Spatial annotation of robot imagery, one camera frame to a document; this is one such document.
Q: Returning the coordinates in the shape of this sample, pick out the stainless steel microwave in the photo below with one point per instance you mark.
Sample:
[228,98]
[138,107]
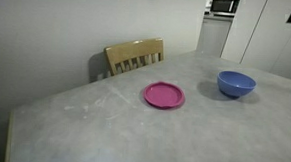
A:
[224,5]

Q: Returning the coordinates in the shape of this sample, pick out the blue plastic bowl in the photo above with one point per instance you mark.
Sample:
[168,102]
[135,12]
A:
[236,83]

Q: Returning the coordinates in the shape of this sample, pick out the wooden slat-back chair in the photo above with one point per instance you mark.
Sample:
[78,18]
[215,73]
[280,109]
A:
[133,50]

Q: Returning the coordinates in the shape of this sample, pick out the pink round plastic lid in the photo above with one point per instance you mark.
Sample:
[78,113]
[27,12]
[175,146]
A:
[163,94]

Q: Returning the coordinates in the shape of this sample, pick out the grey kitchen counter cabinet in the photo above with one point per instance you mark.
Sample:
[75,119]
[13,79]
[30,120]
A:
[214,36]

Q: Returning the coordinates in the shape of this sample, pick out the white tall cabinet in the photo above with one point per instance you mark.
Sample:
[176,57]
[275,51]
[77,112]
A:
[268,37]

